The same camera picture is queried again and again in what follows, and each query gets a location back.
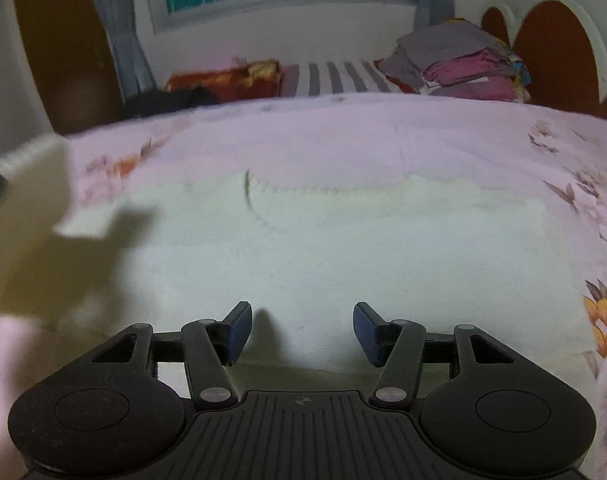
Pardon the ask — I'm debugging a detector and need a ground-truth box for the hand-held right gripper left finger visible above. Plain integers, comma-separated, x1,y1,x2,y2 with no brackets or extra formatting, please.
90,301,254,409

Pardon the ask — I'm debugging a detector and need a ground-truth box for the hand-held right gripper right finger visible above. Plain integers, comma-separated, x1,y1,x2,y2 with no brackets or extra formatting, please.
352,301,517,409

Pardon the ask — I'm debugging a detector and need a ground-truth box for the white towel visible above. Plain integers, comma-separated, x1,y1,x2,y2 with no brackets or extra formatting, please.
0,134,591,396

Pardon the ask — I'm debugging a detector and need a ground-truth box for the stack of folded clothes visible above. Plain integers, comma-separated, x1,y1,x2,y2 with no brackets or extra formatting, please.
376,17,533,104

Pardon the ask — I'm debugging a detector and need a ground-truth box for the brown wooden door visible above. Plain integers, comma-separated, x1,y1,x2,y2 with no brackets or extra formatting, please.
13,0,125,136

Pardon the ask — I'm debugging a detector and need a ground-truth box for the black cloth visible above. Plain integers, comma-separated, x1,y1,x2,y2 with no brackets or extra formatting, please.
122,85,220,119

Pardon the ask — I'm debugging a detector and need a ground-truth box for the pink floral bedsheet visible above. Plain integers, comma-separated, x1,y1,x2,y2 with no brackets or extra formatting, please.
0,94,607,480

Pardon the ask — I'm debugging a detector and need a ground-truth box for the red floral pillow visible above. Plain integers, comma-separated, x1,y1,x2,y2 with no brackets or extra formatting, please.
164,59,284,102

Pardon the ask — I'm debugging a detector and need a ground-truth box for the grey striped pillow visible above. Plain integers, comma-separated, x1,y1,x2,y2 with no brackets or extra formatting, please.
277,60,400,97

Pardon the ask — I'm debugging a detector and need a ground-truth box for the brown white scalloped headboard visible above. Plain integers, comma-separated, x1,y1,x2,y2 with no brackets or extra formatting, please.
480,0,607,125

